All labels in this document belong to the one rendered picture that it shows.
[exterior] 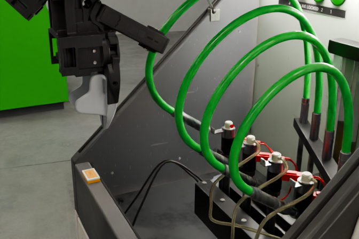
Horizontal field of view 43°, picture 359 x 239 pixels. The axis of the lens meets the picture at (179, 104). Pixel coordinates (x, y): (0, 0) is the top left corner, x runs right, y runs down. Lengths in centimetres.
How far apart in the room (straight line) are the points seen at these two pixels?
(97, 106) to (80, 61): 8
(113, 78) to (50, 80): 352
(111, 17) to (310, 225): 40
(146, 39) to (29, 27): 338
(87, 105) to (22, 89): 348
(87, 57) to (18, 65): 345
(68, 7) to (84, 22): 3
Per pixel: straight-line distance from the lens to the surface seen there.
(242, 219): 92
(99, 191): 108
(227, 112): 134
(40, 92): 416
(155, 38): 66
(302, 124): 107
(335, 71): 73
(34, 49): 406
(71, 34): 63
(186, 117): 89
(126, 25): 64
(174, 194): 128
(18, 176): 321
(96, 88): 65
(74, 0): 63
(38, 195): 297
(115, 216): 99
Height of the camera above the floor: 150
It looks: 20 degrees down
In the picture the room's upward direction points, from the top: straight up
